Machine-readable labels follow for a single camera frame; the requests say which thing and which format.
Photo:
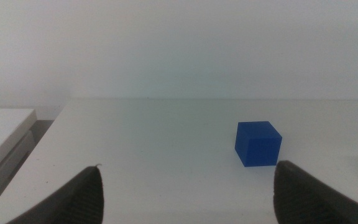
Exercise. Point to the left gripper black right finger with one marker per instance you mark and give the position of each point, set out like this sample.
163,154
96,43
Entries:
306,199

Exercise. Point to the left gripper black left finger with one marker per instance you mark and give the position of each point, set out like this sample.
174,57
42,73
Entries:
76,199

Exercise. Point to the blue cube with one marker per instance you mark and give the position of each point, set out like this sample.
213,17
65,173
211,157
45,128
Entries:
258,144

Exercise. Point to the white side cabinet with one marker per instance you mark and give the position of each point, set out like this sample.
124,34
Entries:
2,130

